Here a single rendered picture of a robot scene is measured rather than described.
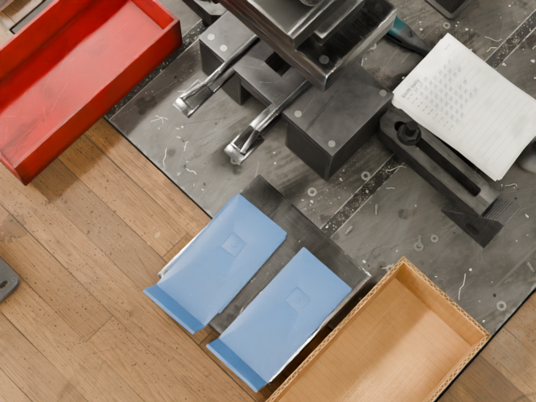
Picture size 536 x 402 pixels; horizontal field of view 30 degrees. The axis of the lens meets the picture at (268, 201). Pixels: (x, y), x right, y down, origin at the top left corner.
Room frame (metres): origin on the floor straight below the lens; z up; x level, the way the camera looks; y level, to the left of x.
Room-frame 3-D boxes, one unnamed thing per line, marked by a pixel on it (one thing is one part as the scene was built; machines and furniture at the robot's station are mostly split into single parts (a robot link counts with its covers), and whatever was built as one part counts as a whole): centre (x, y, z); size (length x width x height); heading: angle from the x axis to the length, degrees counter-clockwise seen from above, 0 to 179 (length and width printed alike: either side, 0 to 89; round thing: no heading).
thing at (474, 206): (0.39, -0.18, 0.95); 0.15 x 0.03 x 0.10; 50
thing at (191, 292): (0.27, 0.05, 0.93); 0.15 x 0.07 x 0.03; 144
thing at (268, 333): (0.21, -0.02, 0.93); 0.15 x 0.07 x 0.03; 142
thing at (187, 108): (0.45, 0.08, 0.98); 0.07 x 0.02 x 0.01; 140
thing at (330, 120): (0.48, -0.02, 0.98); 0.20 x 0.10 x 0.01; 50
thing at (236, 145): (0.40, 0.02, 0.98); 0.07 x 0.02 x 0.01; 140
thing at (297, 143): (0.48, -0.02, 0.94); 0.20 x 0.10 x 0.07; 50
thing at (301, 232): (0.26, 0.00, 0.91); 0.17 x 0.16 x 0.02; 50
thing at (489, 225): (0.35, -0.23, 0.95); 0.06 x 0.03 x 0.09; 50
